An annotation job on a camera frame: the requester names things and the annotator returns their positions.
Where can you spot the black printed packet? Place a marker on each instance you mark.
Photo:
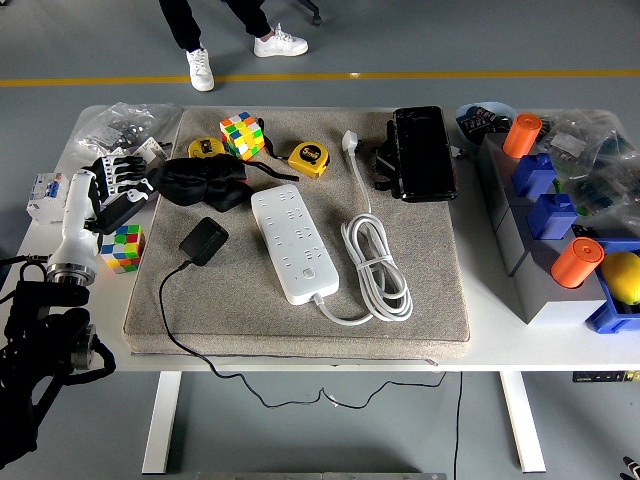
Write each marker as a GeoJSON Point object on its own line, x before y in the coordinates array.
{"type": "Point", "coordinates": [480, 122]}

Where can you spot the large colourful puzzle cube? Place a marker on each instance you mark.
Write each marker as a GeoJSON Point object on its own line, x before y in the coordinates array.
{"type": "Point", "coordinates": [242, 135]}

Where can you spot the small colourful puzzle cube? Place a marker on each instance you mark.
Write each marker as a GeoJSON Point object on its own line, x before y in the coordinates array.
{"type": "Point", "coordinates": [122, 250]}

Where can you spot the blue plastic block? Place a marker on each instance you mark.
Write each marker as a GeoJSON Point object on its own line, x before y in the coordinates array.
{"type": "Point", "coordinates": [552, 217]}
{"type": "Point", "coordinates": [534, 175]}

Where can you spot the blue plastic bin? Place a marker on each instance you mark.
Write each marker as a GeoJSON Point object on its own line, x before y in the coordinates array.
{"type": "Point", "coordinates": [607, 320]}

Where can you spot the black office chair base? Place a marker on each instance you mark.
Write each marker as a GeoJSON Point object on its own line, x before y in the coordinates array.
{"type": "Point", "coordinates": [316, 20]}

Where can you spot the person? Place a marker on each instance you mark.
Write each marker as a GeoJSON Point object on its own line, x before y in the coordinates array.
{"type": "Point", "coordinates": [200, 70]}

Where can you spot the large white wall socket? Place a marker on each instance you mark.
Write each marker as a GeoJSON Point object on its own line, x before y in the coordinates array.
{"type": "Point", "coordinates": [122, 150]}

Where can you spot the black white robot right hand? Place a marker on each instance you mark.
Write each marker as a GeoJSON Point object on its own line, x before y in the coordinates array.
{"type": "Point", "coordinates": [631, 470]}

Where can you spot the clear bag of small parts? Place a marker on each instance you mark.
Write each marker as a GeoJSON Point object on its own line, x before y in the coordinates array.
{"type": "Point", "coordinates": [125, 120]}

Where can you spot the small white wall socket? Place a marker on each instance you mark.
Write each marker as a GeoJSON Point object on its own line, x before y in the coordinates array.
{"type": "Point", "coordinates": [150, 149]}

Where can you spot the grey block holder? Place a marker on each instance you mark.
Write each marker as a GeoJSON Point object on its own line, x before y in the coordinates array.
{"type": "Point", "coordinates": [545, 300]}

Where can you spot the white table leg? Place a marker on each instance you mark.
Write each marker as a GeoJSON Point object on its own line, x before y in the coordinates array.
{"type": "Point", "coordinates": [160, 425]}
{"type": "Point", "coordinates": [522, 425]}

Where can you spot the yellow tape measure red label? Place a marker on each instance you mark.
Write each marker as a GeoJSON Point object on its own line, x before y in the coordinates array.
{"type": "Point", "coordinates": [307, 159]}

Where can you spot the white circuit breaker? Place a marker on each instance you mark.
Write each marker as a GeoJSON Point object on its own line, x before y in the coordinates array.
{"type": "Point", "coordinates": [47, 195]}

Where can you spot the white power strip board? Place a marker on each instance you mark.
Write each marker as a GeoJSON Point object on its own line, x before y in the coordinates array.
{"type": "Point", "coordinates": [295, 240]}

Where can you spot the black table control panel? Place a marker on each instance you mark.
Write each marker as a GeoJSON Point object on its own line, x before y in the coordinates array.
{"type": "Point", "coordinates": [600, 377]}

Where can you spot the yellow lemon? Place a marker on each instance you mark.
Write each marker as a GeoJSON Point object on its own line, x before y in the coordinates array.
{"type": "Point", "coordinates": [622, 277]}

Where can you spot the grey metal bar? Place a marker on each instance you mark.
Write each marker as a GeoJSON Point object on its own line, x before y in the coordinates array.
{"type": "Point", "coordinates": [320, 476]}

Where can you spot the black plug adapter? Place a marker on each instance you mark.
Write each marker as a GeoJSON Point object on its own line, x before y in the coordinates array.
{"type": "Point", "coordinates": [202, 241]}

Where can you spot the light blue bowl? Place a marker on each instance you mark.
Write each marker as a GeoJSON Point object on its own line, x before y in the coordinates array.
{"type": "Point", "coordinates": [495, 105]}

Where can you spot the yellow tape measure black centre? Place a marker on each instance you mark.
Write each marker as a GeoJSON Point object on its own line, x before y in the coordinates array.
{"type": "Point", "coordinates": [205, 147]}

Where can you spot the glossy black box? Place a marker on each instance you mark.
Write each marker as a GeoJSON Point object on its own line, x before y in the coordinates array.
{"type": "Point", "coordinates": [425, 155]}

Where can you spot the clear bag of dark parts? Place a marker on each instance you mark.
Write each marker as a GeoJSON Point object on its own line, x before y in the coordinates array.
{"type": "Point", "coordinates": [610, 170]}

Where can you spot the grey-brown mat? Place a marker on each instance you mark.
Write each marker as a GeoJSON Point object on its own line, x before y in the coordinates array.
{"type": "Point", "coordinates": [425, 280]}

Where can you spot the orange cylinder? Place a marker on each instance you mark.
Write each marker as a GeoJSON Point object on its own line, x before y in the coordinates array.
{"type": "Point", "coordinates": [522, 135]}
{"type": "Point", "coordinates": [577, 262]}

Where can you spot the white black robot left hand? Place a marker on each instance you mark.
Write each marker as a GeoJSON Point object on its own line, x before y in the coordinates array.
{"type": "Point", "coordinates": [77, 215]}

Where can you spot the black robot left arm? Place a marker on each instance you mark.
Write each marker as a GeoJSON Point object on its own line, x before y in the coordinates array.
{"type": "Point", "coordinates": [30, 320]}

